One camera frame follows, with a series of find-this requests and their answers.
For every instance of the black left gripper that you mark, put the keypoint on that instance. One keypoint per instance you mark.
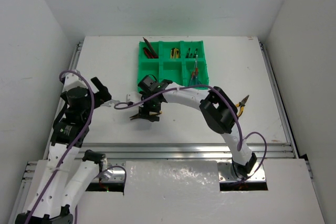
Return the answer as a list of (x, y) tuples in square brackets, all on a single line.
[(102, 94)]

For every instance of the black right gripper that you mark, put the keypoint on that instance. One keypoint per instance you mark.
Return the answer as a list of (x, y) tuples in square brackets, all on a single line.
[(144, 109)]

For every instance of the silver open-end wrench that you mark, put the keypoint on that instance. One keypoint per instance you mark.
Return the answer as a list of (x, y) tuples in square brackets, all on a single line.
[(111, 103)]

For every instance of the yellow handle needle-nose pliers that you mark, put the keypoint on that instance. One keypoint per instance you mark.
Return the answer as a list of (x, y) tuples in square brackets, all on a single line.
[(150, 116)]

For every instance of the red black utility knife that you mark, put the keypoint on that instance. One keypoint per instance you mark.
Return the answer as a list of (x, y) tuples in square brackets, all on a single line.
[(150, 49)]

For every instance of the small yellow black cutter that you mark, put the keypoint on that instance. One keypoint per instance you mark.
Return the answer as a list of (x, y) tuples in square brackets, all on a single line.
[(177, 53)]

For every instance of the blue red handle screwdriver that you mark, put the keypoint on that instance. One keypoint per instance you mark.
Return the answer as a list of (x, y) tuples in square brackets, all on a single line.
[(194, 77)]

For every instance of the red black box cutter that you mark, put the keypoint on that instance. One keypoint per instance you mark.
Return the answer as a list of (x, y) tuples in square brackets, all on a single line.
[(148, 53)]

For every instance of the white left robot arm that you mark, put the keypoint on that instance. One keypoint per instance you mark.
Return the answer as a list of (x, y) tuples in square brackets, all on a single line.
[(57, 195)]

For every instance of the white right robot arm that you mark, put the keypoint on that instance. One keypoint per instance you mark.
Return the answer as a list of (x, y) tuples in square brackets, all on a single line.
[(218, 111)]

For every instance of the green six-compartment bin tray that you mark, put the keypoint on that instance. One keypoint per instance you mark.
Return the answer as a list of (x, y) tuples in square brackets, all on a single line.
[(176, 70)]

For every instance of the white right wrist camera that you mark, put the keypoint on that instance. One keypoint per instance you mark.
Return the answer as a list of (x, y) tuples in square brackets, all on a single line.
[(133, 97)]

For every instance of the aluminium front rail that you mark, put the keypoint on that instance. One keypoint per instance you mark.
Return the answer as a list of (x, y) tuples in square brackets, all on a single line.
[(119, 154)]

